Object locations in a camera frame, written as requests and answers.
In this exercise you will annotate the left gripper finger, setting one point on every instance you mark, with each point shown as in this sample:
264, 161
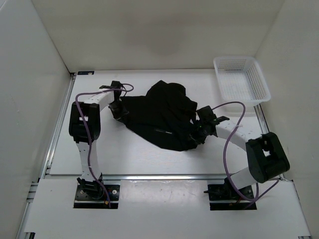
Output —
123, 111
118, 115

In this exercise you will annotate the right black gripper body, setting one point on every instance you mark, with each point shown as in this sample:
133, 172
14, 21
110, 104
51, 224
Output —
199, 129

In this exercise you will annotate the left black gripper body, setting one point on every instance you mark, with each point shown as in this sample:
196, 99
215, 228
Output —
116, 105

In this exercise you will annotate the black shorts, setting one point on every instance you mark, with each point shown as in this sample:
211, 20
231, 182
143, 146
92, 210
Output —
163, 116

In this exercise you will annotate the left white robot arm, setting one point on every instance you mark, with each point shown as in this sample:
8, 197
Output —
85, 129

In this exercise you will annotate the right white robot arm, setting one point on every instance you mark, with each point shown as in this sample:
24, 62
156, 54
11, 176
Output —
265, 154

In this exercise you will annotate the white plastic basket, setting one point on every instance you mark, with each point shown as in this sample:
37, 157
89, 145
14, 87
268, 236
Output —
240, 78

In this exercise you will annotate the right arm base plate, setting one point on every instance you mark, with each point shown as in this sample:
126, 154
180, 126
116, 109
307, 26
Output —
222, 198

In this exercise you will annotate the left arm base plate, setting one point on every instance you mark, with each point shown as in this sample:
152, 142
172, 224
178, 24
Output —
83, 200

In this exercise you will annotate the aluminium frame rail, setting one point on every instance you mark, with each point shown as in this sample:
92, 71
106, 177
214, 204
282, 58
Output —
117, 177

